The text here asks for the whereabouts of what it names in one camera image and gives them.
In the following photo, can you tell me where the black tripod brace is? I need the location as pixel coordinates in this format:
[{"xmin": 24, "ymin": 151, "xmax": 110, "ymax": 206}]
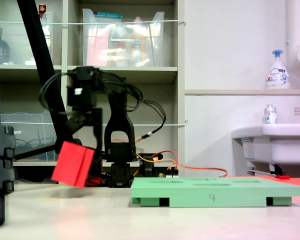
[{"xmin": 14, "ymin": 141, "xmax": 61, "ymax": 161}]

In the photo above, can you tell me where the bottle with red cap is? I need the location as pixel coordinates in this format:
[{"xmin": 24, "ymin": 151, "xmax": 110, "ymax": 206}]
[{"xmin": 38, "ymin": 3, "xmax": 52, "ymax": 48}]

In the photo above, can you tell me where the white blue soap dispenser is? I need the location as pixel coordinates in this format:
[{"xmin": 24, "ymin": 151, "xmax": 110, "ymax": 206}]
[{"xmin": 265, "ymin": 49, "xmax": 291, "ymax": 90}]

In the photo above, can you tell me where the black gripper wire bundle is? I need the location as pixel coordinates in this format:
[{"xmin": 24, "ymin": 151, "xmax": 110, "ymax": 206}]
[{"xmin": 38, "ymin": 71, "xmax": 77, "ymax": 115}]

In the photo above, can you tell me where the white cord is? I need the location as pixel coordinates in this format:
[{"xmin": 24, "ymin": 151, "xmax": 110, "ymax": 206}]
[{"xmin": 0, "ymin": 19, "xmax": 187, "ymax": 26}]

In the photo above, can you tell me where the teal edged box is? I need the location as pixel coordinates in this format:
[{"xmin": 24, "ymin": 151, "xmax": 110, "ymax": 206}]
[{"xmin": 93, "ymin": 10, "xmax": 123, "ymax": 23}]

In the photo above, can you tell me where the beige shelf unit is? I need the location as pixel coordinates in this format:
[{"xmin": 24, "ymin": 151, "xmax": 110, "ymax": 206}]
[{"xmin": 0, "ymin": 0, "xmax": 186, "ymax": 176}]

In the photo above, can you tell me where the orange labelled bottle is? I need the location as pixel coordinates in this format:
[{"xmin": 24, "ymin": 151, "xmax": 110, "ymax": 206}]
[{"xmin": 131, "ymin": 16, "xmax": 147, "ymax": 66}]

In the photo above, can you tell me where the green shape sorter board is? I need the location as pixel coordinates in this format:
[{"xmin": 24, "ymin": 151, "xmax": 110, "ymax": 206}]
[{"xmin": 130, "ymin": 176, "xmax": 300, "ymax": 208}]

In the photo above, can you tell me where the small driver circuit board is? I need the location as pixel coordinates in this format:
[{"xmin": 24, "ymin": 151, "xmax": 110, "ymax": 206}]
[{"xmin": 157, "ymin": 171, "xmax": 180, "ymax": 179}]

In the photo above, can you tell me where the dark glass bottle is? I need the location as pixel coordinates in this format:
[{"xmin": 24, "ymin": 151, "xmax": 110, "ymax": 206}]
[{"xmin": 0, "ymin": 26, "xmax": 11, "ymax": 65}]

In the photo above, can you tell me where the white sink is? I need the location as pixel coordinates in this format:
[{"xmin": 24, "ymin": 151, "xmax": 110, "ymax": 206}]
[{"xmin": 231, "ymin": 123, "xmax": 300, "ymax": 176}]

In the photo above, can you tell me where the thin orange wire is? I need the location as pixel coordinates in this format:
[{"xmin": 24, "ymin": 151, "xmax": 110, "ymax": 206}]
[{"xmin": 134, "ymin": 149, "xmax": 228, "ymax": 179}]

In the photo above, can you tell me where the black tripod leg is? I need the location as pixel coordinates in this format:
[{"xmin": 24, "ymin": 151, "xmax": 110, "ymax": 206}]
[
  {"xmin": 16, "ymin": 0, "xmax": 84, "ymax": 186},
  {"xmin": 0, "ymin": 0, "xmax": 16, "ymax": 227}
]

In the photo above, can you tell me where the red cross columnar block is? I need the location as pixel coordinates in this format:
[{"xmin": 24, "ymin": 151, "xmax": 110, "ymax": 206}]
[{"xmin": 50, "ymin": 140, "xmax": 96, "ymax": 189}]

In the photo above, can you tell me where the clear bin with cables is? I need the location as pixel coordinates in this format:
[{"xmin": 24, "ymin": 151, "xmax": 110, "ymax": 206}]
[{"xmin": 0, "ymin": 104, "xmax": 60, "ymax": 161}]

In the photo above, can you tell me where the large clear storage bin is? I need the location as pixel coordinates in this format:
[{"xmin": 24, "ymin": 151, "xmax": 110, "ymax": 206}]
[{"xmin": 81, "ymin": 8, "xmax": 166, "ymax": 67}]

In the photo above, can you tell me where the pink packet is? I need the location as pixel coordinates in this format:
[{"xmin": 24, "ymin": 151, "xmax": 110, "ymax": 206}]
[{"xmin": 86, "ymin": 28, "xmax": 110, "ymax": 66}]

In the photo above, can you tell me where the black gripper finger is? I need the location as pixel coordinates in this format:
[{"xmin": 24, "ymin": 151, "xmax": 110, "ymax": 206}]
[
  {"xmin": 91, "ymin": 119, "xmax": 104, "ymax": 161},
  {"xmin": 63, "ymin": 112, "xmax": 91, "ymax": 145}
]

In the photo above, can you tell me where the small clear sanitizer bottle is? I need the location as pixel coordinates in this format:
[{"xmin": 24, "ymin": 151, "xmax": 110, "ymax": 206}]
[{"xmin": 262, "ymin": 104, "xmax": 278, "ymax": 125}]

